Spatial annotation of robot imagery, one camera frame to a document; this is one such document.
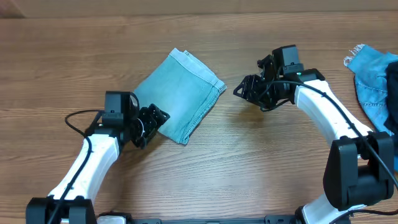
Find light blue denim shorts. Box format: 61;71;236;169
134;48;227;145

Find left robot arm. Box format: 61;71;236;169
25;91;170;224

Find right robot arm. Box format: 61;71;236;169
233;45;397;224

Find blue denim garment pile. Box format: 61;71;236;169
344;44;397;162

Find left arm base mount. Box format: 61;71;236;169
96;212;134;224

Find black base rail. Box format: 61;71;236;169
132;215;302;224

